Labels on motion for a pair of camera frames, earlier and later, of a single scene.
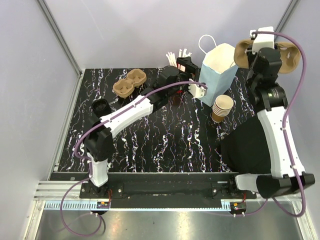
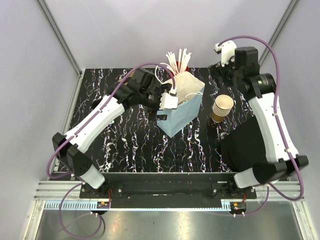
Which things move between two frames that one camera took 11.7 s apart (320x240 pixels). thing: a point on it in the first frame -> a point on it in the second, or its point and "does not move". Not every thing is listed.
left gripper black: [190, 69] -> [163, 88]
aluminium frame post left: [59, 37] does not move
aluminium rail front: [65, 195] does not move
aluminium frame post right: [292, 6] does not move
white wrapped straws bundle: [172, 59] does not move
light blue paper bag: [217, 70] -> [189, 88]
